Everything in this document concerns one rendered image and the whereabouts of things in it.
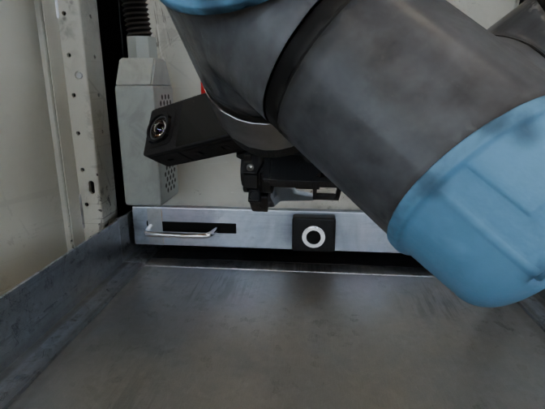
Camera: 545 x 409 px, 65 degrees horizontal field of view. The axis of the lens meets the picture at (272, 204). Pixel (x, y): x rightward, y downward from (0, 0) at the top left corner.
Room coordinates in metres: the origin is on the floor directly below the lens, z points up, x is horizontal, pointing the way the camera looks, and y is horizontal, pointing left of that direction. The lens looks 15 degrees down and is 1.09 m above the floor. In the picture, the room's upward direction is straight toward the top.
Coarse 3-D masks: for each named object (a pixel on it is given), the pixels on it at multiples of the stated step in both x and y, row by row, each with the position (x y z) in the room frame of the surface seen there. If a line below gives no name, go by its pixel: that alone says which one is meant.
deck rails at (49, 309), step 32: (64, 256) 0.44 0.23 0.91; (96, 256) 0.50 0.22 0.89; (32, 288) 0.38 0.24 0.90; (64, 288) 0.43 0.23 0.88; (96, 288) 0.49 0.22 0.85; (0, 320) 0.34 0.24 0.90; (32, 320) 0.37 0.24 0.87; (64, 320) 0.41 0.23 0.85; (544, 320) 0.41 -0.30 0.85; (0, 352) 0.33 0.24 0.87; (32, 352) 0.36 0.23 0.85; (0, 384) 0.31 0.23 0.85
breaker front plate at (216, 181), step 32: (448, 0) 0.58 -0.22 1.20; (480, 0) 0.58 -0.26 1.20; (512, 0) 0.57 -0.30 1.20; (160, 32) 0.61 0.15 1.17; (192, 64) 0.61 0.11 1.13; (192, 96) 0.61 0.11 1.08; (224, 160) 0.61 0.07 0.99; (192, 192) 0.61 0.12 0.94; (224, 192) 0.61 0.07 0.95; (320, 192) 0.59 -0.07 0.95
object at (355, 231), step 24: (144, 216) 0.61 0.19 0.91; (168, 216) 0.60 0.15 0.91; (192, 216) 0.60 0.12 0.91; (216, 216) 0.60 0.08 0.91; (240, 216) 0.59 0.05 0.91; (264, 216) 0.59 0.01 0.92; (288, 216) 0.59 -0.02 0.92; (336, 216) 0.58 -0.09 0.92; (360, 216) 0.58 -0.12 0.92; (144, 240) 0.61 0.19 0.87; (168, 240) 0.60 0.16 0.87; (192, 240) 0.60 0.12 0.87; (216, 240) 0.60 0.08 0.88; (240, 240) 0.59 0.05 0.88; (264, 240) 0.59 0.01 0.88; (288, 240) 0.59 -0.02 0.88; (336, 240) 0.58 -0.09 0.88; (360, 240) 0.58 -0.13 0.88; (384, 240) 0.57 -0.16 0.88
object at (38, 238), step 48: (0, 0) 0.54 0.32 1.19; (48, 0) 0.57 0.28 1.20; (0, 48) 0.54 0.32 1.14; (48, 48) 0.56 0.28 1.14; (0, 96) 0.53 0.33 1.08; (0, 144) 0.52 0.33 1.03; (48, 144) 0.58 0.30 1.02; (0, 192) 0.51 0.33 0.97; (48, 192) 0.57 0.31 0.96; (0, 240) 0.50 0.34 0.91; (48, 240) 0.56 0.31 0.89; (0, 288) 0.49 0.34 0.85
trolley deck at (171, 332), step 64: (128, 320) 0.42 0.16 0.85; (192, 320) 0.42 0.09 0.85; (256, 320) 0.42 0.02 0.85; (320, 320) 0.42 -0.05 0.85; (384, 320) 0.42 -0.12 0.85; (448, 320) 0.42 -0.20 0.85; (512, 320) 0.42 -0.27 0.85; (64, 384) 0.32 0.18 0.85; (128, 384) 0.32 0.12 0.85; (192, 384) 0.32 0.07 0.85; (256, 384) 0.32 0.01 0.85; (320, 384) 0.32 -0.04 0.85; (384, 384) 0.32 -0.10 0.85; (448, 384) 0.32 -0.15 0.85; (512, 384) 0.32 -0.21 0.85
